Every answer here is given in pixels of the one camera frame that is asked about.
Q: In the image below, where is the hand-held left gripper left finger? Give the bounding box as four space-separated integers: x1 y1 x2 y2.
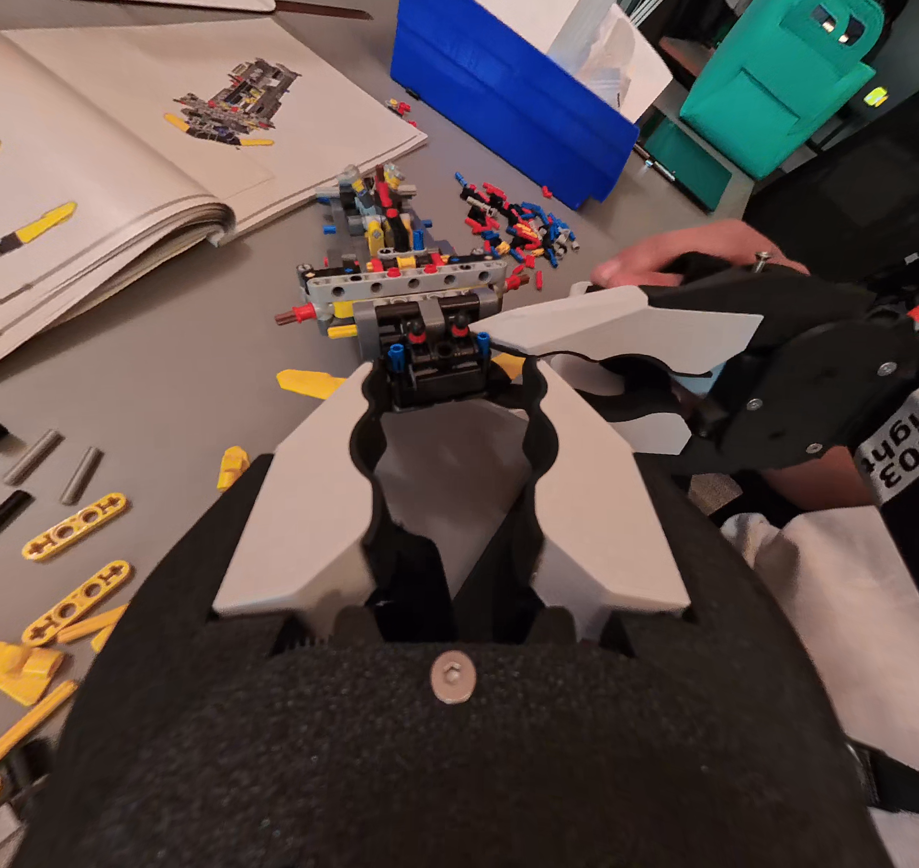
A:
210 362 394 619

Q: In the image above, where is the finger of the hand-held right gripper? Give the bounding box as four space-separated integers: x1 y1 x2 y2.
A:
571 355 695 457
470 284 764 378

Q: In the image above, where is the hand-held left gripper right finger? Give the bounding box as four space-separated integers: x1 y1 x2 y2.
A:
517 358 692 621

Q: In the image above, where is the grey black lego chassis assembly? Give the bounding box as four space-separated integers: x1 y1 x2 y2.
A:
275 163 547 411

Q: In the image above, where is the pile of yellow lego pieces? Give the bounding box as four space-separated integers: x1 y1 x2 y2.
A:
0 491 137 761

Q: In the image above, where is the white instruction booklet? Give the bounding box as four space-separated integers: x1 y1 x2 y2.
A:
0 17 429 361

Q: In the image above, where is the person's right forearm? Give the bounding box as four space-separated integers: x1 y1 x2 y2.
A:
760 446 880 510

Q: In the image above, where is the pile of red blue lego pins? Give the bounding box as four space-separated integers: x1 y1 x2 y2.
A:
454 170 580 271

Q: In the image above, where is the yellow lego wedge panel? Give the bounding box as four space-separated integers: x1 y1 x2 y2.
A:
276 367 347 401

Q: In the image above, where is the grey lego axle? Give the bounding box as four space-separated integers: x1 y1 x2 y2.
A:
59 446 103 506
3 429 64 486

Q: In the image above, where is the person's right hand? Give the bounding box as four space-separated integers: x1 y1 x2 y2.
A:
591 219 810 289

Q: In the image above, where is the teal fabric bag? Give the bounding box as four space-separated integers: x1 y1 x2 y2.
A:
678 0 886 181

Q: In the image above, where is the white printed t-shirt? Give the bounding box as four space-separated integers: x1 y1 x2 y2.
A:
720 505 919 868

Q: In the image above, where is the blue plastic bin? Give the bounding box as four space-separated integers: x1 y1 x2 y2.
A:
390 0 641 211

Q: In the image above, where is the black lanyard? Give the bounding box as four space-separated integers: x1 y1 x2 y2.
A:
846 739 919 815

